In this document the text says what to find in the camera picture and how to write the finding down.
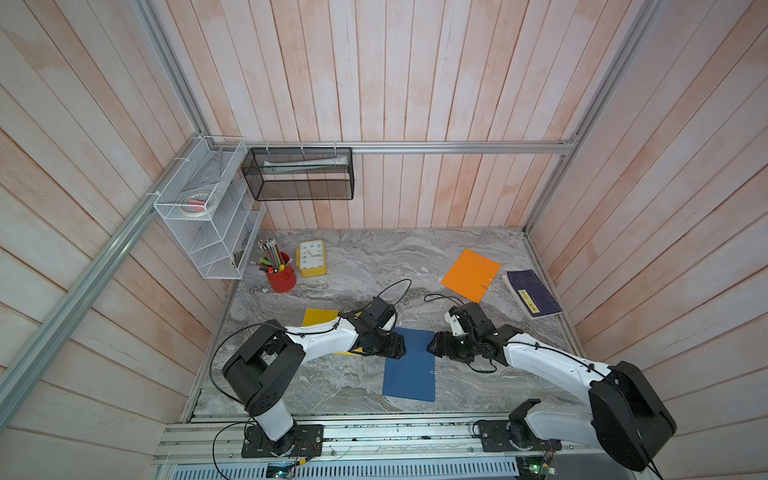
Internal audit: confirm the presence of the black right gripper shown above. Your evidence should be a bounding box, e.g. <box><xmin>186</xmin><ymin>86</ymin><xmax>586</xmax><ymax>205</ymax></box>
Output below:
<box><xmin>425</xmin><ymin>330</ymin><xmax>479</xmax><ymax>361</ymax></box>

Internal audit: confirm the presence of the blue paper document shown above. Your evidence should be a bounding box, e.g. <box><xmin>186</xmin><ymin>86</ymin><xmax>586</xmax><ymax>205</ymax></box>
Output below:
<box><xmin>382</xmin><ymin>327</ymin><xmax>436</xmax><ymax>402</ymax></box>

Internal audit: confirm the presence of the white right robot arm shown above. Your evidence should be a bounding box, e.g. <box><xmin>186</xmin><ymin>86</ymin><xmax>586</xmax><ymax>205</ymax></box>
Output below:
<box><xmin>427</xmin><ymin>303</ymin><xmax>677</xmax><ymax>472</ymax></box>

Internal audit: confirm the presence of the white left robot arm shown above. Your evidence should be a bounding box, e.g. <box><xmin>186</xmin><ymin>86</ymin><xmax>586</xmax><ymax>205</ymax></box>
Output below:
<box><xmin>222</xmin><ymin>297</ymin><xmax>406</xmax><ymax>448</ymax></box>

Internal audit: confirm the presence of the orange paper document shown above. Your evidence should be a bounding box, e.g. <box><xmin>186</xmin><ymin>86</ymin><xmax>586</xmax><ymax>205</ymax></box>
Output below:
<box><xmin>441</xmin><ymin>249</ymin><xmax>501</xmax><ymax>303</ymax></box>

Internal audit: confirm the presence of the yellow paper document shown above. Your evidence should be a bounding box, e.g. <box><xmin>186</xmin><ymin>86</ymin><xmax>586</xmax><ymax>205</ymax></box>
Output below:
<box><xmin>295</xmin><ymin>308</ymin><xmax>362</xmax><ymax>361</ymax></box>

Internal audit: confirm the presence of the dark purple book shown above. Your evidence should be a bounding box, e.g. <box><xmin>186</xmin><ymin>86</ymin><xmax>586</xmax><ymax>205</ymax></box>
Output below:
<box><xmin>502</xmin><ymin>270</ymin><xmax>562</xmax><ymax>319</ymax></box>

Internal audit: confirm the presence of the yellow desk clock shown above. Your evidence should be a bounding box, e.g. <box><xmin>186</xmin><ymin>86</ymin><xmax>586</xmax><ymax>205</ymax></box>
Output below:
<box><xmin>296</xmin><ymin>239</ymin><xmax>327</xmax><ymax>278</ymax></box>

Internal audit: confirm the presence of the red metal pencil cup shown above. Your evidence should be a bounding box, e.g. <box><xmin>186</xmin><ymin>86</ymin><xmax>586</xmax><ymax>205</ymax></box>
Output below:
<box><xmin>265</xmin><ymin>252</ymin><xmax>297</xmax><ymax>293</ymax></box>

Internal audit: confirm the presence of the tape roll in shelf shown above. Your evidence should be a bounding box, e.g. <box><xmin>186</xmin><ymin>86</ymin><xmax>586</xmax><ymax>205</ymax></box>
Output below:
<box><xmin>178</xmin><ymin>190</ymin><xmax>219</xmax><ymax>218</ymax></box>

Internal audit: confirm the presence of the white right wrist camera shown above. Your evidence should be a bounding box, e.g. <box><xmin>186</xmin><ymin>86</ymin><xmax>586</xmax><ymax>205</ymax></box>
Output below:
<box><xmin>445</xmin><ymin>312</ymin><xmax>467</xmax><ymax>337</ymax></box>

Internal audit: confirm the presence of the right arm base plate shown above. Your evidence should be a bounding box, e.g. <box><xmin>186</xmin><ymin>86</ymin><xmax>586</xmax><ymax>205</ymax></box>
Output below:
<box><xmin>471</xmin><ymin>399</ymin><xmax>562</xmax><ymax>453</ymax></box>

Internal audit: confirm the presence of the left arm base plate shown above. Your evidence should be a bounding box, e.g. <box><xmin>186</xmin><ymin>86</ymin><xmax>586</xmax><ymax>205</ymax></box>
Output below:
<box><xmin>241</xmin><ymin>424</ymin><xmax>324</xmax><ymax>460</ymax></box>

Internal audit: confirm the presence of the black wire mesh basket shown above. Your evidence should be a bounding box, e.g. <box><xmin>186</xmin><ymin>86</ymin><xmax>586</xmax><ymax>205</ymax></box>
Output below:
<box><xmin>241</xmin><ymin>147</ymin><xmax>355</xmax><ymax>202</ymax></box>

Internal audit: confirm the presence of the aluminium front rail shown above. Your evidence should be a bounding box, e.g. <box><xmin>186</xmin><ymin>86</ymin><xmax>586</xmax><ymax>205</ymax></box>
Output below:
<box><xmin>152</xmin><ymin>413</ymin><xmax>601</xmax><ymax>466</ymax></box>

